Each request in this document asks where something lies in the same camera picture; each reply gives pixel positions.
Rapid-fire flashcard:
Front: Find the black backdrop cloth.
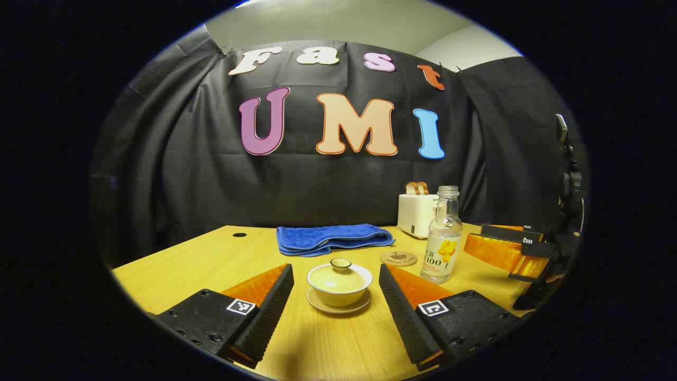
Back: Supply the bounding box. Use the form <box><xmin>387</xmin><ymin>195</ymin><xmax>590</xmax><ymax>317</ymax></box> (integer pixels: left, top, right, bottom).
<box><xmin>90</xmin><ymin>24</ymin><xmax>589</xmax><ymax>270</ymax></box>

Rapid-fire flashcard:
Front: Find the cream teacup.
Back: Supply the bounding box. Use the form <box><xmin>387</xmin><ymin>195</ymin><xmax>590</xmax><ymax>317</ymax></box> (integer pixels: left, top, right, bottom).
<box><xmin>307</xmin><ymin>265</ymin><xmax>373</xmax><ymax>307</ymax></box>

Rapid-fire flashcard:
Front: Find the round brown coaster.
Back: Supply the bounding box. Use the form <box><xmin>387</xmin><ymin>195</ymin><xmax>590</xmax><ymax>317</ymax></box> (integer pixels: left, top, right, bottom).
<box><xmin>380</xmin><ymin>250</ymin><xmax>418</xmax><ymax>268</ymax></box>

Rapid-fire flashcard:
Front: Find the folded blue towel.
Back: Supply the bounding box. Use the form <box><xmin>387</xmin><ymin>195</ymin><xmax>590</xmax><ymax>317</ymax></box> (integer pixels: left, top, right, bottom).
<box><xmin>276</xmin><ymin>223</ymin><xmax>396</xmax><ymax>258</ymax></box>

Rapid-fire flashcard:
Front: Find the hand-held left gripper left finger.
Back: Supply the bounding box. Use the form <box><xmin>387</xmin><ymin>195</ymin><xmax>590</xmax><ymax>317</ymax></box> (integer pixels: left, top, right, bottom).
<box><xmin>156</xmin><ymin>263</ymin><xmax>295</xmax><ymax>370</ymax></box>

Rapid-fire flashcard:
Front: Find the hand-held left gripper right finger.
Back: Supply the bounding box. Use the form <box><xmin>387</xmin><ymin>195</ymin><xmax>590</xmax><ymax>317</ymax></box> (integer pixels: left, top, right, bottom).
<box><xmin>378</xmin><ymin>263</ymin><xmax>524</xmax><ymax>372</ymax></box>

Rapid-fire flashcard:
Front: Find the white toaster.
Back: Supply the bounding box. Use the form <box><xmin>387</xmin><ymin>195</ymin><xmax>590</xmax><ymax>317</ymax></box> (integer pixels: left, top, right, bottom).
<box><xmin>397</xmin><ymin>193</ymin><xmax>441</xmax><ymax>240</ymax></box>

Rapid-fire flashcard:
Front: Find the clear water bottle yellow label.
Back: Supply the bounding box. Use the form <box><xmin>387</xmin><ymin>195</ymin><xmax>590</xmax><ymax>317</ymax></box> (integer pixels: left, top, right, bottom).
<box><xmin>420</xmin><ymin>186</ymin><xmax>463</xmax><ymax>285</ymax></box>

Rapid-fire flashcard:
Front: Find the cream teacup lid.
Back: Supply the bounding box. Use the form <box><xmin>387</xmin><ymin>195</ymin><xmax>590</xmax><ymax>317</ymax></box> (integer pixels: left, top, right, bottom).
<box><xmin>309</xmin><ymin>258</ymin><xmax>372</xmax><ymax>294</ymax></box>

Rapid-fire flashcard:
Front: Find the cream saucer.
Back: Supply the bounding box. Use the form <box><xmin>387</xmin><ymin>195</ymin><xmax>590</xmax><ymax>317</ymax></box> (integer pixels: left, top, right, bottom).
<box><xmin>307</xmin><ymin>287</ymin><xmax>372</xmax><ymax>315</ymax></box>

